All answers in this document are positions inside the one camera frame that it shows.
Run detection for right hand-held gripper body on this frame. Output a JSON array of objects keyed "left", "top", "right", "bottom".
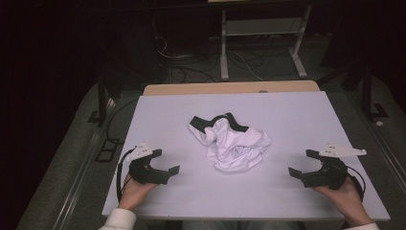
[{"left": 314, "top": 143, "right": 368, "bottom": 191}]

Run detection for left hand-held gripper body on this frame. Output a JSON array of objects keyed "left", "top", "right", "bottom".
[{"left": 126, "top": 142, "right": 153, "bottom": 184}]

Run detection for white pants with black waistband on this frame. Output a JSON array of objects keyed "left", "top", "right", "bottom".
[{"left": 188, "top": 112, "right": 273, "bottom": 173}]

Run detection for person's left hand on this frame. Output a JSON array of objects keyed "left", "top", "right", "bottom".
[{"left": 118, "top": 172, "right": 160, "bottom": 213}]

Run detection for person's right hand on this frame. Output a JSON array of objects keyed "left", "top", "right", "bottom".
[{"left": 311, "top": 174, "right": 373, "bottom": 227}]

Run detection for white board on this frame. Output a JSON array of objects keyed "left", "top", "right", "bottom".
[{"left": 101, "top": 90, "right": 391, "bottom": 222}]

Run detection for black metal stand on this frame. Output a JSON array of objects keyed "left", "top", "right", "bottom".
[
  {"left": 343, "top": 61, "right": 390, "bottom": 122},
  {"left": 87, "top": 71, "right": 123, "bottom": 127}
]

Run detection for wooden table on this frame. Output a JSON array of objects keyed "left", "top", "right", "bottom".
[{"left": 142, "top": 80, "right": 321, "bottom": 97}]

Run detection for white metal stand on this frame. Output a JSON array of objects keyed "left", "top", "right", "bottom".
[{"left": 219, "top": 4, "right": 313, "bottom": 81}]

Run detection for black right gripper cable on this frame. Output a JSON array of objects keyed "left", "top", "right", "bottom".
[{"left": 346, "top": 165, "right": 367, "bottom": 202}]

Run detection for metal floor rail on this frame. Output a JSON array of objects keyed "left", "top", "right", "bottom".
[
  {"left": 348, "top": 90, "right": 406, "bottom": 193},
  {"left": 52, "top": 97, "right": 117, "bottom": 230}
]

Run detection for tangle of floor cables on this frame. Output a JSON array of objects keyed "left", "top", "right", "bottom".
[{"left": 154, "top": 34, "right": 266, "bottom": 84}]

